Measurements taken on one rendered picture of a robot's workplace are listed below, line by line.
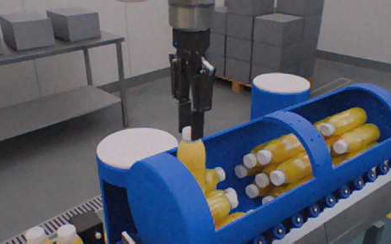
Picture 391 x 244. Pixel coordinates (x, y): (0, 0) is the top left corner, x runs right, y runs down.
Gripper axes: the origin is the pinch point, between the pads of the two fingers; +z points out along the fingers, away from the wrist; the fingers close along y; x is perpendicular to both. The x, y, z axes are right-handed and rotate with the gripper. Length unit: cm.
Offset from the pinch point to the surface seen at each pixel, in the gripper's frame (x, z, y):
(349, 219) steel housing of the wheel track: -54, 44, -13
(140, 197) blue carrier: 10.2, 19.7, 6.3
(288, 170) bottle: -27.8, 19.6, -6.8
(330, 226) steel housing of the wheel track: -44, 43, -13
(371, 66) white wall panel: -473, 120, 205
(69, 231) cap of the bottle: 26.6, 23.7, 9.6
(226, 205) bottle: -5.0, 20.2, -7.6
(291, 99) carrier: -93, 31, 45
